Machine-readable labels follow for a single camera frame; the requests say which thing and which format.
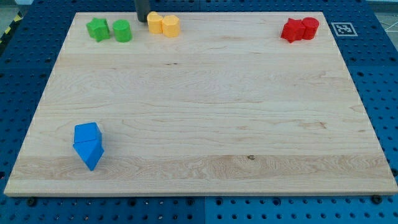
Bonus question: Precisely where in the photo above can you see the white fiducial marker tag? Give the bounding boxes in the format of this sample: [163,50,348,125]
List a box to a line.
[331,22,358,37]

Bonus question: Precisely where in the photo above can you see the wooden board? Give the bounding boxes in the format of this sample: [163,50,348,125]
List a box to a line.
[4,12,397,197]

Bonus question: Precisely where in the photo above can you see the green star block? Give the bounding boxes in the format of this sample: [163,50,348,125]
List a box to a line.
[86,17,110,42]

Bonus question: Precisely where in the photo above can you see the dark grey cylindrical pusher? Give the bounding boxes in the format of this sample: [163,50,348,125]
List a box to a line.
[134,0,150,22]

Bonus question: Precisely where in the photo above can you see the blue triangular block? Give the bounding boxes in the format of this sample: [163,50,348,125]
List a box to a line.
[73,137,104,171]

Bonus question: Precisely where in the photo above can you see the yellow hexagon block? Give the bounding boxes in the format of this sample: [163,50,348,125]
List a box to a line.
[162,15,181,37]

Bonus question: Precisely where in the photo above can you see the green cylinder block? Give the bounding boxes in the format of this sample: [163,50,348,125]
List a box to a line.
[113,19,132,42]

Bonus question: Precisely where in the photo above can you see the red star block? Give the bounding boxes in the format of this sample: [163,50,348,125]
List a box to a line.
[280,18,305,43]

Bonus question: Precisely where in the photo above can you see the red cylinder block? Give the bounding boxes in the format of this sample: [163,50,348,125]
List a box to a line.
[302,17,320,40]

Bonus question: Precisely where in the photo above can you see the yellow heart block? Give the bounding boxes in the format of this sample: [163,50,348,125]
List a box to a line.
[147,11,163,34]

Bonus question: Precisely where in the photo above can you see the blue cube block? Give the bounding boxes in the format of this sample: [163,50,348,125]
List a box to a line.
[73,122,102,143]

